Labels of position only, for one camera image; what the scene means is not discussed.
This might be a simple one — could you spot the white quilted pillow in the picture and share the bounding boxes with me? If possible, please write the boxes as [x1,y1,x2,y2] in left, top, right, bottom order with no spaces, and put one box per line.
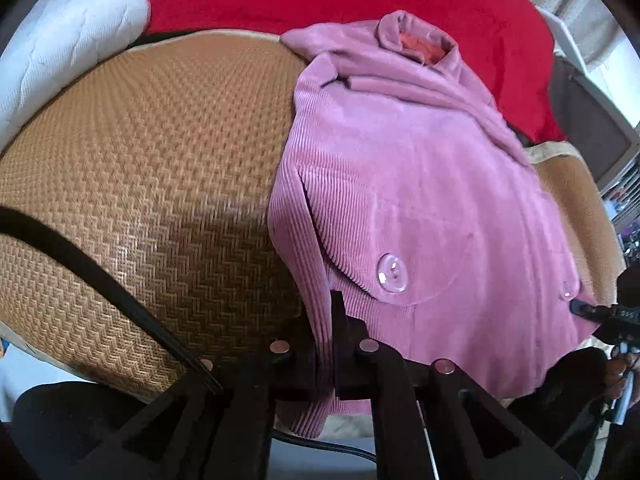
[0,0,152,147]

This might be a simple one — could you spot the black cable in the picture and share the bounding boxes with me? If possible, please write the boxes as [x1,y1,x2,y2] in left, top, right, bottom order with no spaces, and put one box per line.
[0,207,378,463]

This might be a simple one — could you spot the pink corduroy jacket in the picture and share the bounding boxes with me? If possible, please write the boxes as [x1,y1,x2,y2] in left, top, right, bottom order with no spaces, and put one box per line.
[267,9,608,438]

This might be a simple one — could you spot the woven bamboo mat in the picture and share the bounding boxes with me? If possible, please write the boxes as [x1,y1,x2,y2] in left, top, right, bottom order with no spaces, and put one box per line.
[0,30,628,403]

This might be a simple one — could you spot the grey furniture piece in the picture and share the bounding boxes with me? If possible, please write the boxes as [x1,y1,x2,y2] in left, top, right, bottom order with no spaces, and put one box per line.
[549,55,640,196]

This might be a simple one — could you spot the person's right hand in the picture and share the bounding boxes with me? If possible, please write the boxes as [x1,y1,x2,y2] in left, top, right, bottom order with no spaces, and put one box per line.
[602,352,633,408]

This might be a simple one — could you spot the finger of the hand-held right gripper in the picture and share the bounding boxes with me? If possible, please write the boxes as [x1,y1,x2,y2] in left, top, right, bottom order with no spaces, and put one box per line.
[570,299,615,323]

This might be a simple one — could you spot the cluttered shelf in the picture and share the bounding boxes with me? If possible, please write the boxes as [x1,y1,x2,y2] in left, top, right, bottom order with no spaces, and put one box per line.
[600,157,640,266]

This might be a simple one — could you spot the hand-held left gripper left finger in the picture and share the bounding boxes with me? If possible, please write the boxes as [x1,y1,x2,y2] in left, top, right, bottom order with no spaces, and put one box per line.
[75,339,327,480]

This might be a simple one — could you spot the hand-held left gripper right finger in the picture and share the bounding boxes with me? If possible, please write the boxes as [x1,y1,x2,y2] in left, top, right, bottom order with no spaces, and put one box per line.
[329,290,578,480]

